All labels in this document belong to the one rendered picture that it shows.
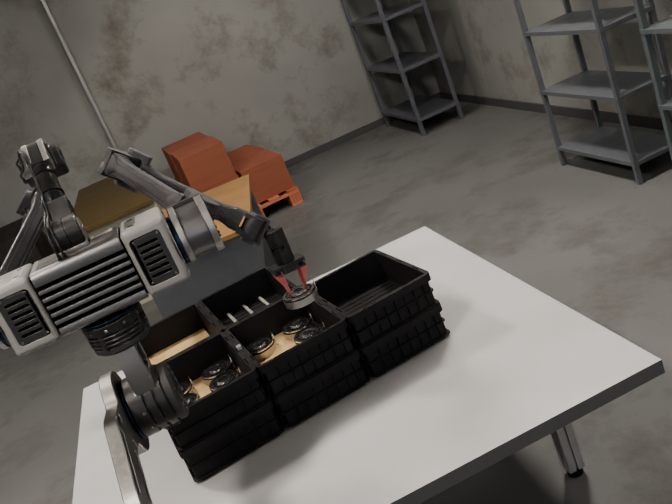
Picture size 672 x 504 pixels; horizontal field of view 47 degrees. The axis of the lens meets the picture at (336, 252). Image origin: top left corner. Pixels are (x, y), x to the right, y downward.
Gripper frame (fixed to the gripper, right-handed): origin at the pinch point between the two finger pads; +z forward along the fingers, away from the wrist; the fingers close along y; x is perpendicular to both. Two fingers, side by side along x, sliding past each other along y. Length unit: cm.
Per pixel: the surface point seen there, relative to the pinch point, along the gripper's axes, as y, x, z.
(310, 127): -214, -639, 52
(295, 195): -129, -479, 81
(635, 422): -96, 1, 104
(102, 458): 75, -39, 36
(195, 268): 6, -219, 37
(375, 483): 11, 50, 37
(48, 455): 124, -231, 101
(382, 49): -324, -625, 2
